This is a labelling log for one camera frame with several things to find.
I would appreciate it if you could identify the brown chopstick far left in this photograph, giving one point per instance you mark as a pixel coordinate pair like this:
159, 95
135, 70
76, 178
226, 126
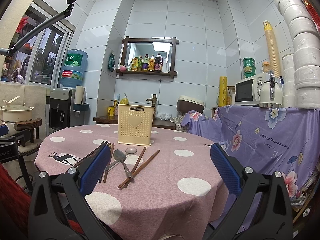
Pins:
93, 153

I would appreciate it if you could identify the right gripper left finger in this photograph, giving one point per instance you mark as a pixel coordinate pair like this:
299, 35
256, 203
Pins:
58, 208

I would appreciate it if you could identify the brown wooden chopstick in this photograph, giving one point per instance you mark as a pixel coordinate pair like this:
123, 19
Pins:
138, 170
136, 164

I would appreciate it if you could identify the dark soy sauce bottle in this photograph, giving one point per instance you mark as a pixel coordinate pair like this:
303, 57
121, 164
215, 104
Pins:
158, 63

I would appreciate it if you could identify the wooden chair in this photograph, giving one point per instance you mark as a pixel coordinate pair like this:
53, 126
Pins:
28, 135

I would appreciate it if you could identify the beige perforated utensil holder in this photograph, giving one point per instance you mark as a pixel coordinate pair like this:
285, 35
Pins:
135, 136

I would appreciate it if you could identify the cream cooking pot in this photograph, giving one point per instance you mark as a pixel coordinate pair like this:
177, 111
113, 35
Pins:
11, 113

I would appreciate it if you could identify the bronze faucet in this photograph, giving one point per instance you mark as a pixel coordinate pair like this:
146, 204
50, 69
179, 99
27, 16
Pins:
153, 101

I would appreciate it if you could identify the tall paper cup stack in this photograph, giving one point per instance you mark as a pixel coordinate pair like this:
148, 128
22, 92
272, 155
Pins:
272, 49

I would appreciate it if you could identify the water dispenser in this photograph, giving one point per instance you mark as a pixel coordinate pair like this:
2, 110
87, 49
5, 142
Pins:
60, 107

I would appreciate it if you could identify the purple floral cloth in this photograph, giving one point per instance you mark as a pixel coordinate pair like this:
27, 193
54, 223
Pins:
266, 139

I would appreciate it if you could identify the yellow roll package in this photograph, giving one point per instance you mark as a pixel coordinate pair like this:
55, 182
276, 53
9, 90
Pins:
222, 91

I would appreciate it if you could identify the stack of white bowls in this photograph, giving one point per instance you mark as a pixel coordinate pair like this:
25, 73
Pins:
305, 38

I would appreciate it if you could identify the blue water jug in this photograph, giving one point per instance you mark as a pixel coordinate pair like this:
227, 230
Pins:
74, 67

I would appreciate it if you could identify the yellow mug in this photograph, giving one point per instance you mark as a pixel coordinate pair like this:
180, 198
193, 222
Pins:
111, 111

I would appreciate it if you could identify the metal spoon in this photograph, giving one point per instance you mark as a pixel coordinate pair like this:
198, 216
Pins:
121, 157

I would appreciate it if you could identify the pink polka dot tablecloth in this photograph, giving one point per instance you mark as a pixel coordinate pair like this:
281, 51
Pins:
175, 196

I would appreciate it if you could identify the translucent plastic spoon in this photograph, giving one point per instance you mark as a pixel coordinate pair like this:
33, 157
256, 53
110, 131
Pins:
128, 151

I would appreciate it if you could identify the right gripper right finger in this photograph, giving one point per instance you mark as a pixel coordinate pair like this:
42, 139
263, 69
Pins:
262, 207

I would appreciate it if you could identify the yellow soap bottle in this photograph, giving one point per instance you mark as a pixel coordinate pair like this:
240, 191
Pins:
124, 100

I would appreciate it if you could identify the white electric kettle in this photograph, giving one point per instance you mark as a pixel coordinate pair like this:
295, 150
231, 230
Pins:
271, 95

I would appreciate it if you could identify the dark wooden wall shelf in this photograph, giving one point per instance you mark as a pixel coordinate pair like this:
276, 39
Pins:
138, 55

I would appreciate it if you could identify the brown rice cooker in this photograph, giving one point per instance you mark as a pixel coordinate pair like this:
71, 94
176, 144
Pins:
186, 104

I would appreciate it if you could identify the dark wooden sink counter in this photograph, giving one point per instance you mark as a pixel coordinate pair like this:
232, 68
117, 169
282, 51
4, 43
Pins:
135, 121

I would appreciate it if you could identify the white microwave oven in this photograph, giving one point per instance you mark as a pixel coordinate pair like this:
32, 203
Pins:
247, 91

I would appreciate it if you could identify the green instant noodle cups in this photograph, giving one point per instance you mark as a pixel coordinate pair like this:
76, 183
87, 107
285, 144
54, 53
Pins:
248, 67

